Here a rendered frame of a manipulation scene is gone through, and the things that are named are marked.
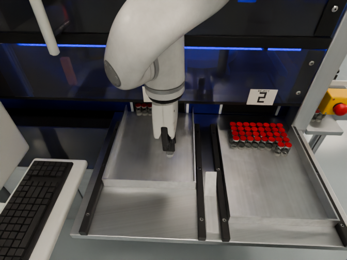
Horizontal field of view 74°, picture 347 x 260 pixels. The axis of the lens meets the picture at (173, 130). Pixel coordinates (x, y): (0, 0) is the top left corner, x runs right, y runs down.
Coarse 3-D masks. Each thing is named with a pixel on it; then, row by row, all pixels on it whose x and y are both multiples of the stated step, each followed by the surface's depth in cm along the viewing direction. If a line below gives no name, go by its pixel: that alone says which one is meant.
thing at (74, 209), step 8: (16, 168) 106; (24, 168) 106; (16, 176) 111; (88, 176) 108; (8, 184) 116; (16, 184) 116; (80, 184) 113; (80, 192) 120; (80, 200) 124; (72, 208) 131; (72, 216) 138
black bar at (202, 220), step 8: (200, 144) 75; (200, 152) 72; (200, 160) 70; (200, 168) 68; (200, 176) 65; (200, 184) 64; (200, 192) 62; (200, 200) 60; (200, 208) 58; (200, 216) 57; (200, 224) 55; (200, 232) 54; (200, 240) 54
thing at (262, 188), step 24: (240, 168) 70; (264, 168) 70; (288, 168) 70; (312, 168) 66; (240, 192) 64; (264, 192) 64; (288, 192) 64; (312, 192) 64; (240, 216) 55; (264, 216) 55; (288, 216) 59; (312, 216) 59; (336, 216) 55
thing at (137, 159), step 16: (128, 112) 89; (192, 112) 87; (128, 128) 83; (144, 128) 83; (176, 128) 83; (192, 128) 83; (128, 144) 77; (144, 144) 77; (160, 144) 77; (176, 144) 77; (192, 144) 77; (112, 160) 71; (128, 160) 72; (144, 160) 72; (160, 160) 72; (176, 160) 72; (192, 160) 72; (112, 176) 68; (128, 176) 68; (144, 176) 68; (160, 176) 68; (176, 176) 68; (192, 176) 68
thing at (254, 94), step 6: (252, 90) 72; (258, 90) 71; (264, 90) 71; (270, 90) 71; (276, 90) 71; (252, 96) 73; (258, 96) 73; (270, 96) 73; (252, 102) 75; (264, 102) 74; (270, 102) 74
